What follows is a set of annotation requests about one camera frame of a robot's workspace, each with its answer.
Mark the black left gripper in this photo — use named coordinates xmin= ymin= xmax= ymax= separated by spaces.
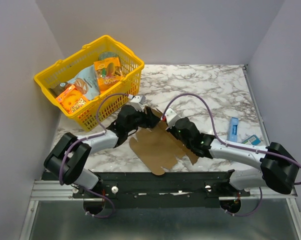
xmin=126 ymin=105 xmax=161 ymax=134

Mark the brown cardboard box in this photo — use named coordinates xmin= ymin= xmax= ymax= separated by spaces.
xmin=129 ymin=120 xmax=199 ymax=176

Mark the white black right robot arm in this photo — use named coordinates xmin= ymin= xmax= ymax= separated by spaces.
xmin=166 ymin=117 xmax=300 ymax=196

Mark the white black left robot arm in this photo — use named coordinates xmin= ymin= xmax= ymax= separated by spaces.
xmin=43 ymin=105 xmax=161 ymax=198

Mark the light blue long box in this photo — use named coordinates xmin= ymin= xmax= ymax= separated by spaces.
xmin=227 ymin=117 xmax=239 ymax=143

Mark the teal small box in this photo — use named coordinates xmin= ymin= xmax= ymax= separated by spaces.
xmin=242 ymin=134 xmax=261 ymax=146

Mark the orange scrub daddy sponge box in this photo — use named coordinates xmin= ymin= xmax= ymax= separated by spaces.
xmin=56 ymin=84 xmax=89 ymax=114

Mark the orange mango gummy bag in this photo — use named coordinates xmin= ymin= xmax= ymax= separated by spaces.
xmin=93 ymin=57 xmax=123 ymax=94

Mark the yellow plastic shopping basket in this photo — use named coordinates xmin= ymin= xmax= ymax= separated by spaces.
xmin=34 ymin=35 xmax=145 ymax=132

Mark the light blue cassava chips bag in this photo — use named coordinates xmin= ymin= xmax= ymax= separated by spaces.
xmin=50 ymin=65 xmax=102 ymax=101

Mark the green netted melon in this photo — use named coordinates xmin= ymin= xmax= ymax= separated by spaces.
xmin=98 ymin=51 xmax=118 ymax=61

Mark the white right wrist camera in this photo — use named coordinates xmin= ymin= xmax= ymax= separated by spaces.
xmin=161 ymin=107 xmax=181 ymax=128

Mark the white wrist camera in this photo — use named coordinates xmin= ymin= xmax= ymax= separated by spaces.
xmin=161 ymin=107 xmax=181 ymax=128
xmin=129 ymin=95 xmax=146 ymax=112

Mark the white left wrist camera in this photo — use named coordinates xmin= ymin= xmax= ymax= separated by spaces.
xmin=129 ymin=95 xmax=146 ymax=112

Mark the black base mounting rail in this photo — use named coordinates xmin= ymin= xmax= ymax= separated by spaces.
xmin=72 ymin=170 xmax=250 ymax=213

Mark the aluminium extrusion frame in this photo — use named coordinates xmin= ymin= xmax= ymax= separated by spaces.
xmin=18 ymin=179 xmax=76 ymax=240

